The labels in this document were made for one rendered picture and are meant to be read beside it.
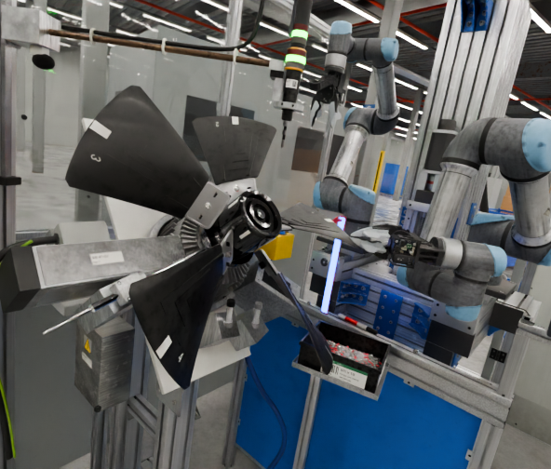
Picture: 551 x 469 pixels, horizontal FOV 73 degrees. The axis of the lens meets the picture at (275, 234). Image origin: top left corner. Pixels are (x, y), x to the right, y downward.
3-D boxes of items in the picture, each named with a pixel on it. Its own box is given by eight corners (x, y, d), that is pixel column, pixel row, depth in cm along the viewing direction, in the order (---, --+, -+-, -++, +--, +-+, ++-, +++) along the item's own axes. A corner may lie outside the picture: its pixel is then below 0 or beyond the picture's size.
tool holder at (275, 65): (262, 103, 81) (269, 56, 79) (266, 108, 88) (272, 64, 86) (302, 110, 80) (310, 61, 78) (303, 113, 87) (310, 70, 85)
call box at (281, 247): (242, 251, 141) (246, 224, 139) (260, 249, 149) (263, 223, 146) (273, 264, 131) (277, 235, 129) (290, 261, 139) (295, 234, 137)
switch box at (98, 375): (104, 373, 113) (109, 307, 108) (129, 399, 104) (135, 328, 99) (73, 384, 106) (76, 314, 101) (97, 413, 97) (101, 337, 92)
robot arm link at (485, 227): (473, 245, 135) (483, 208, 132) (514, 256, 125) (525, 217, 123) (458, 246, 128) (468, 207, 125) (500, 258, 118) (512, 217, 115)
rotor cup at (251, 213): (212, 271, 79) (250, 247, 71) (191, 211, 82) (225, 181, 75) (258, 262, 90) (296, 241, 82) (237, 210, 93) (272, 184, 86)
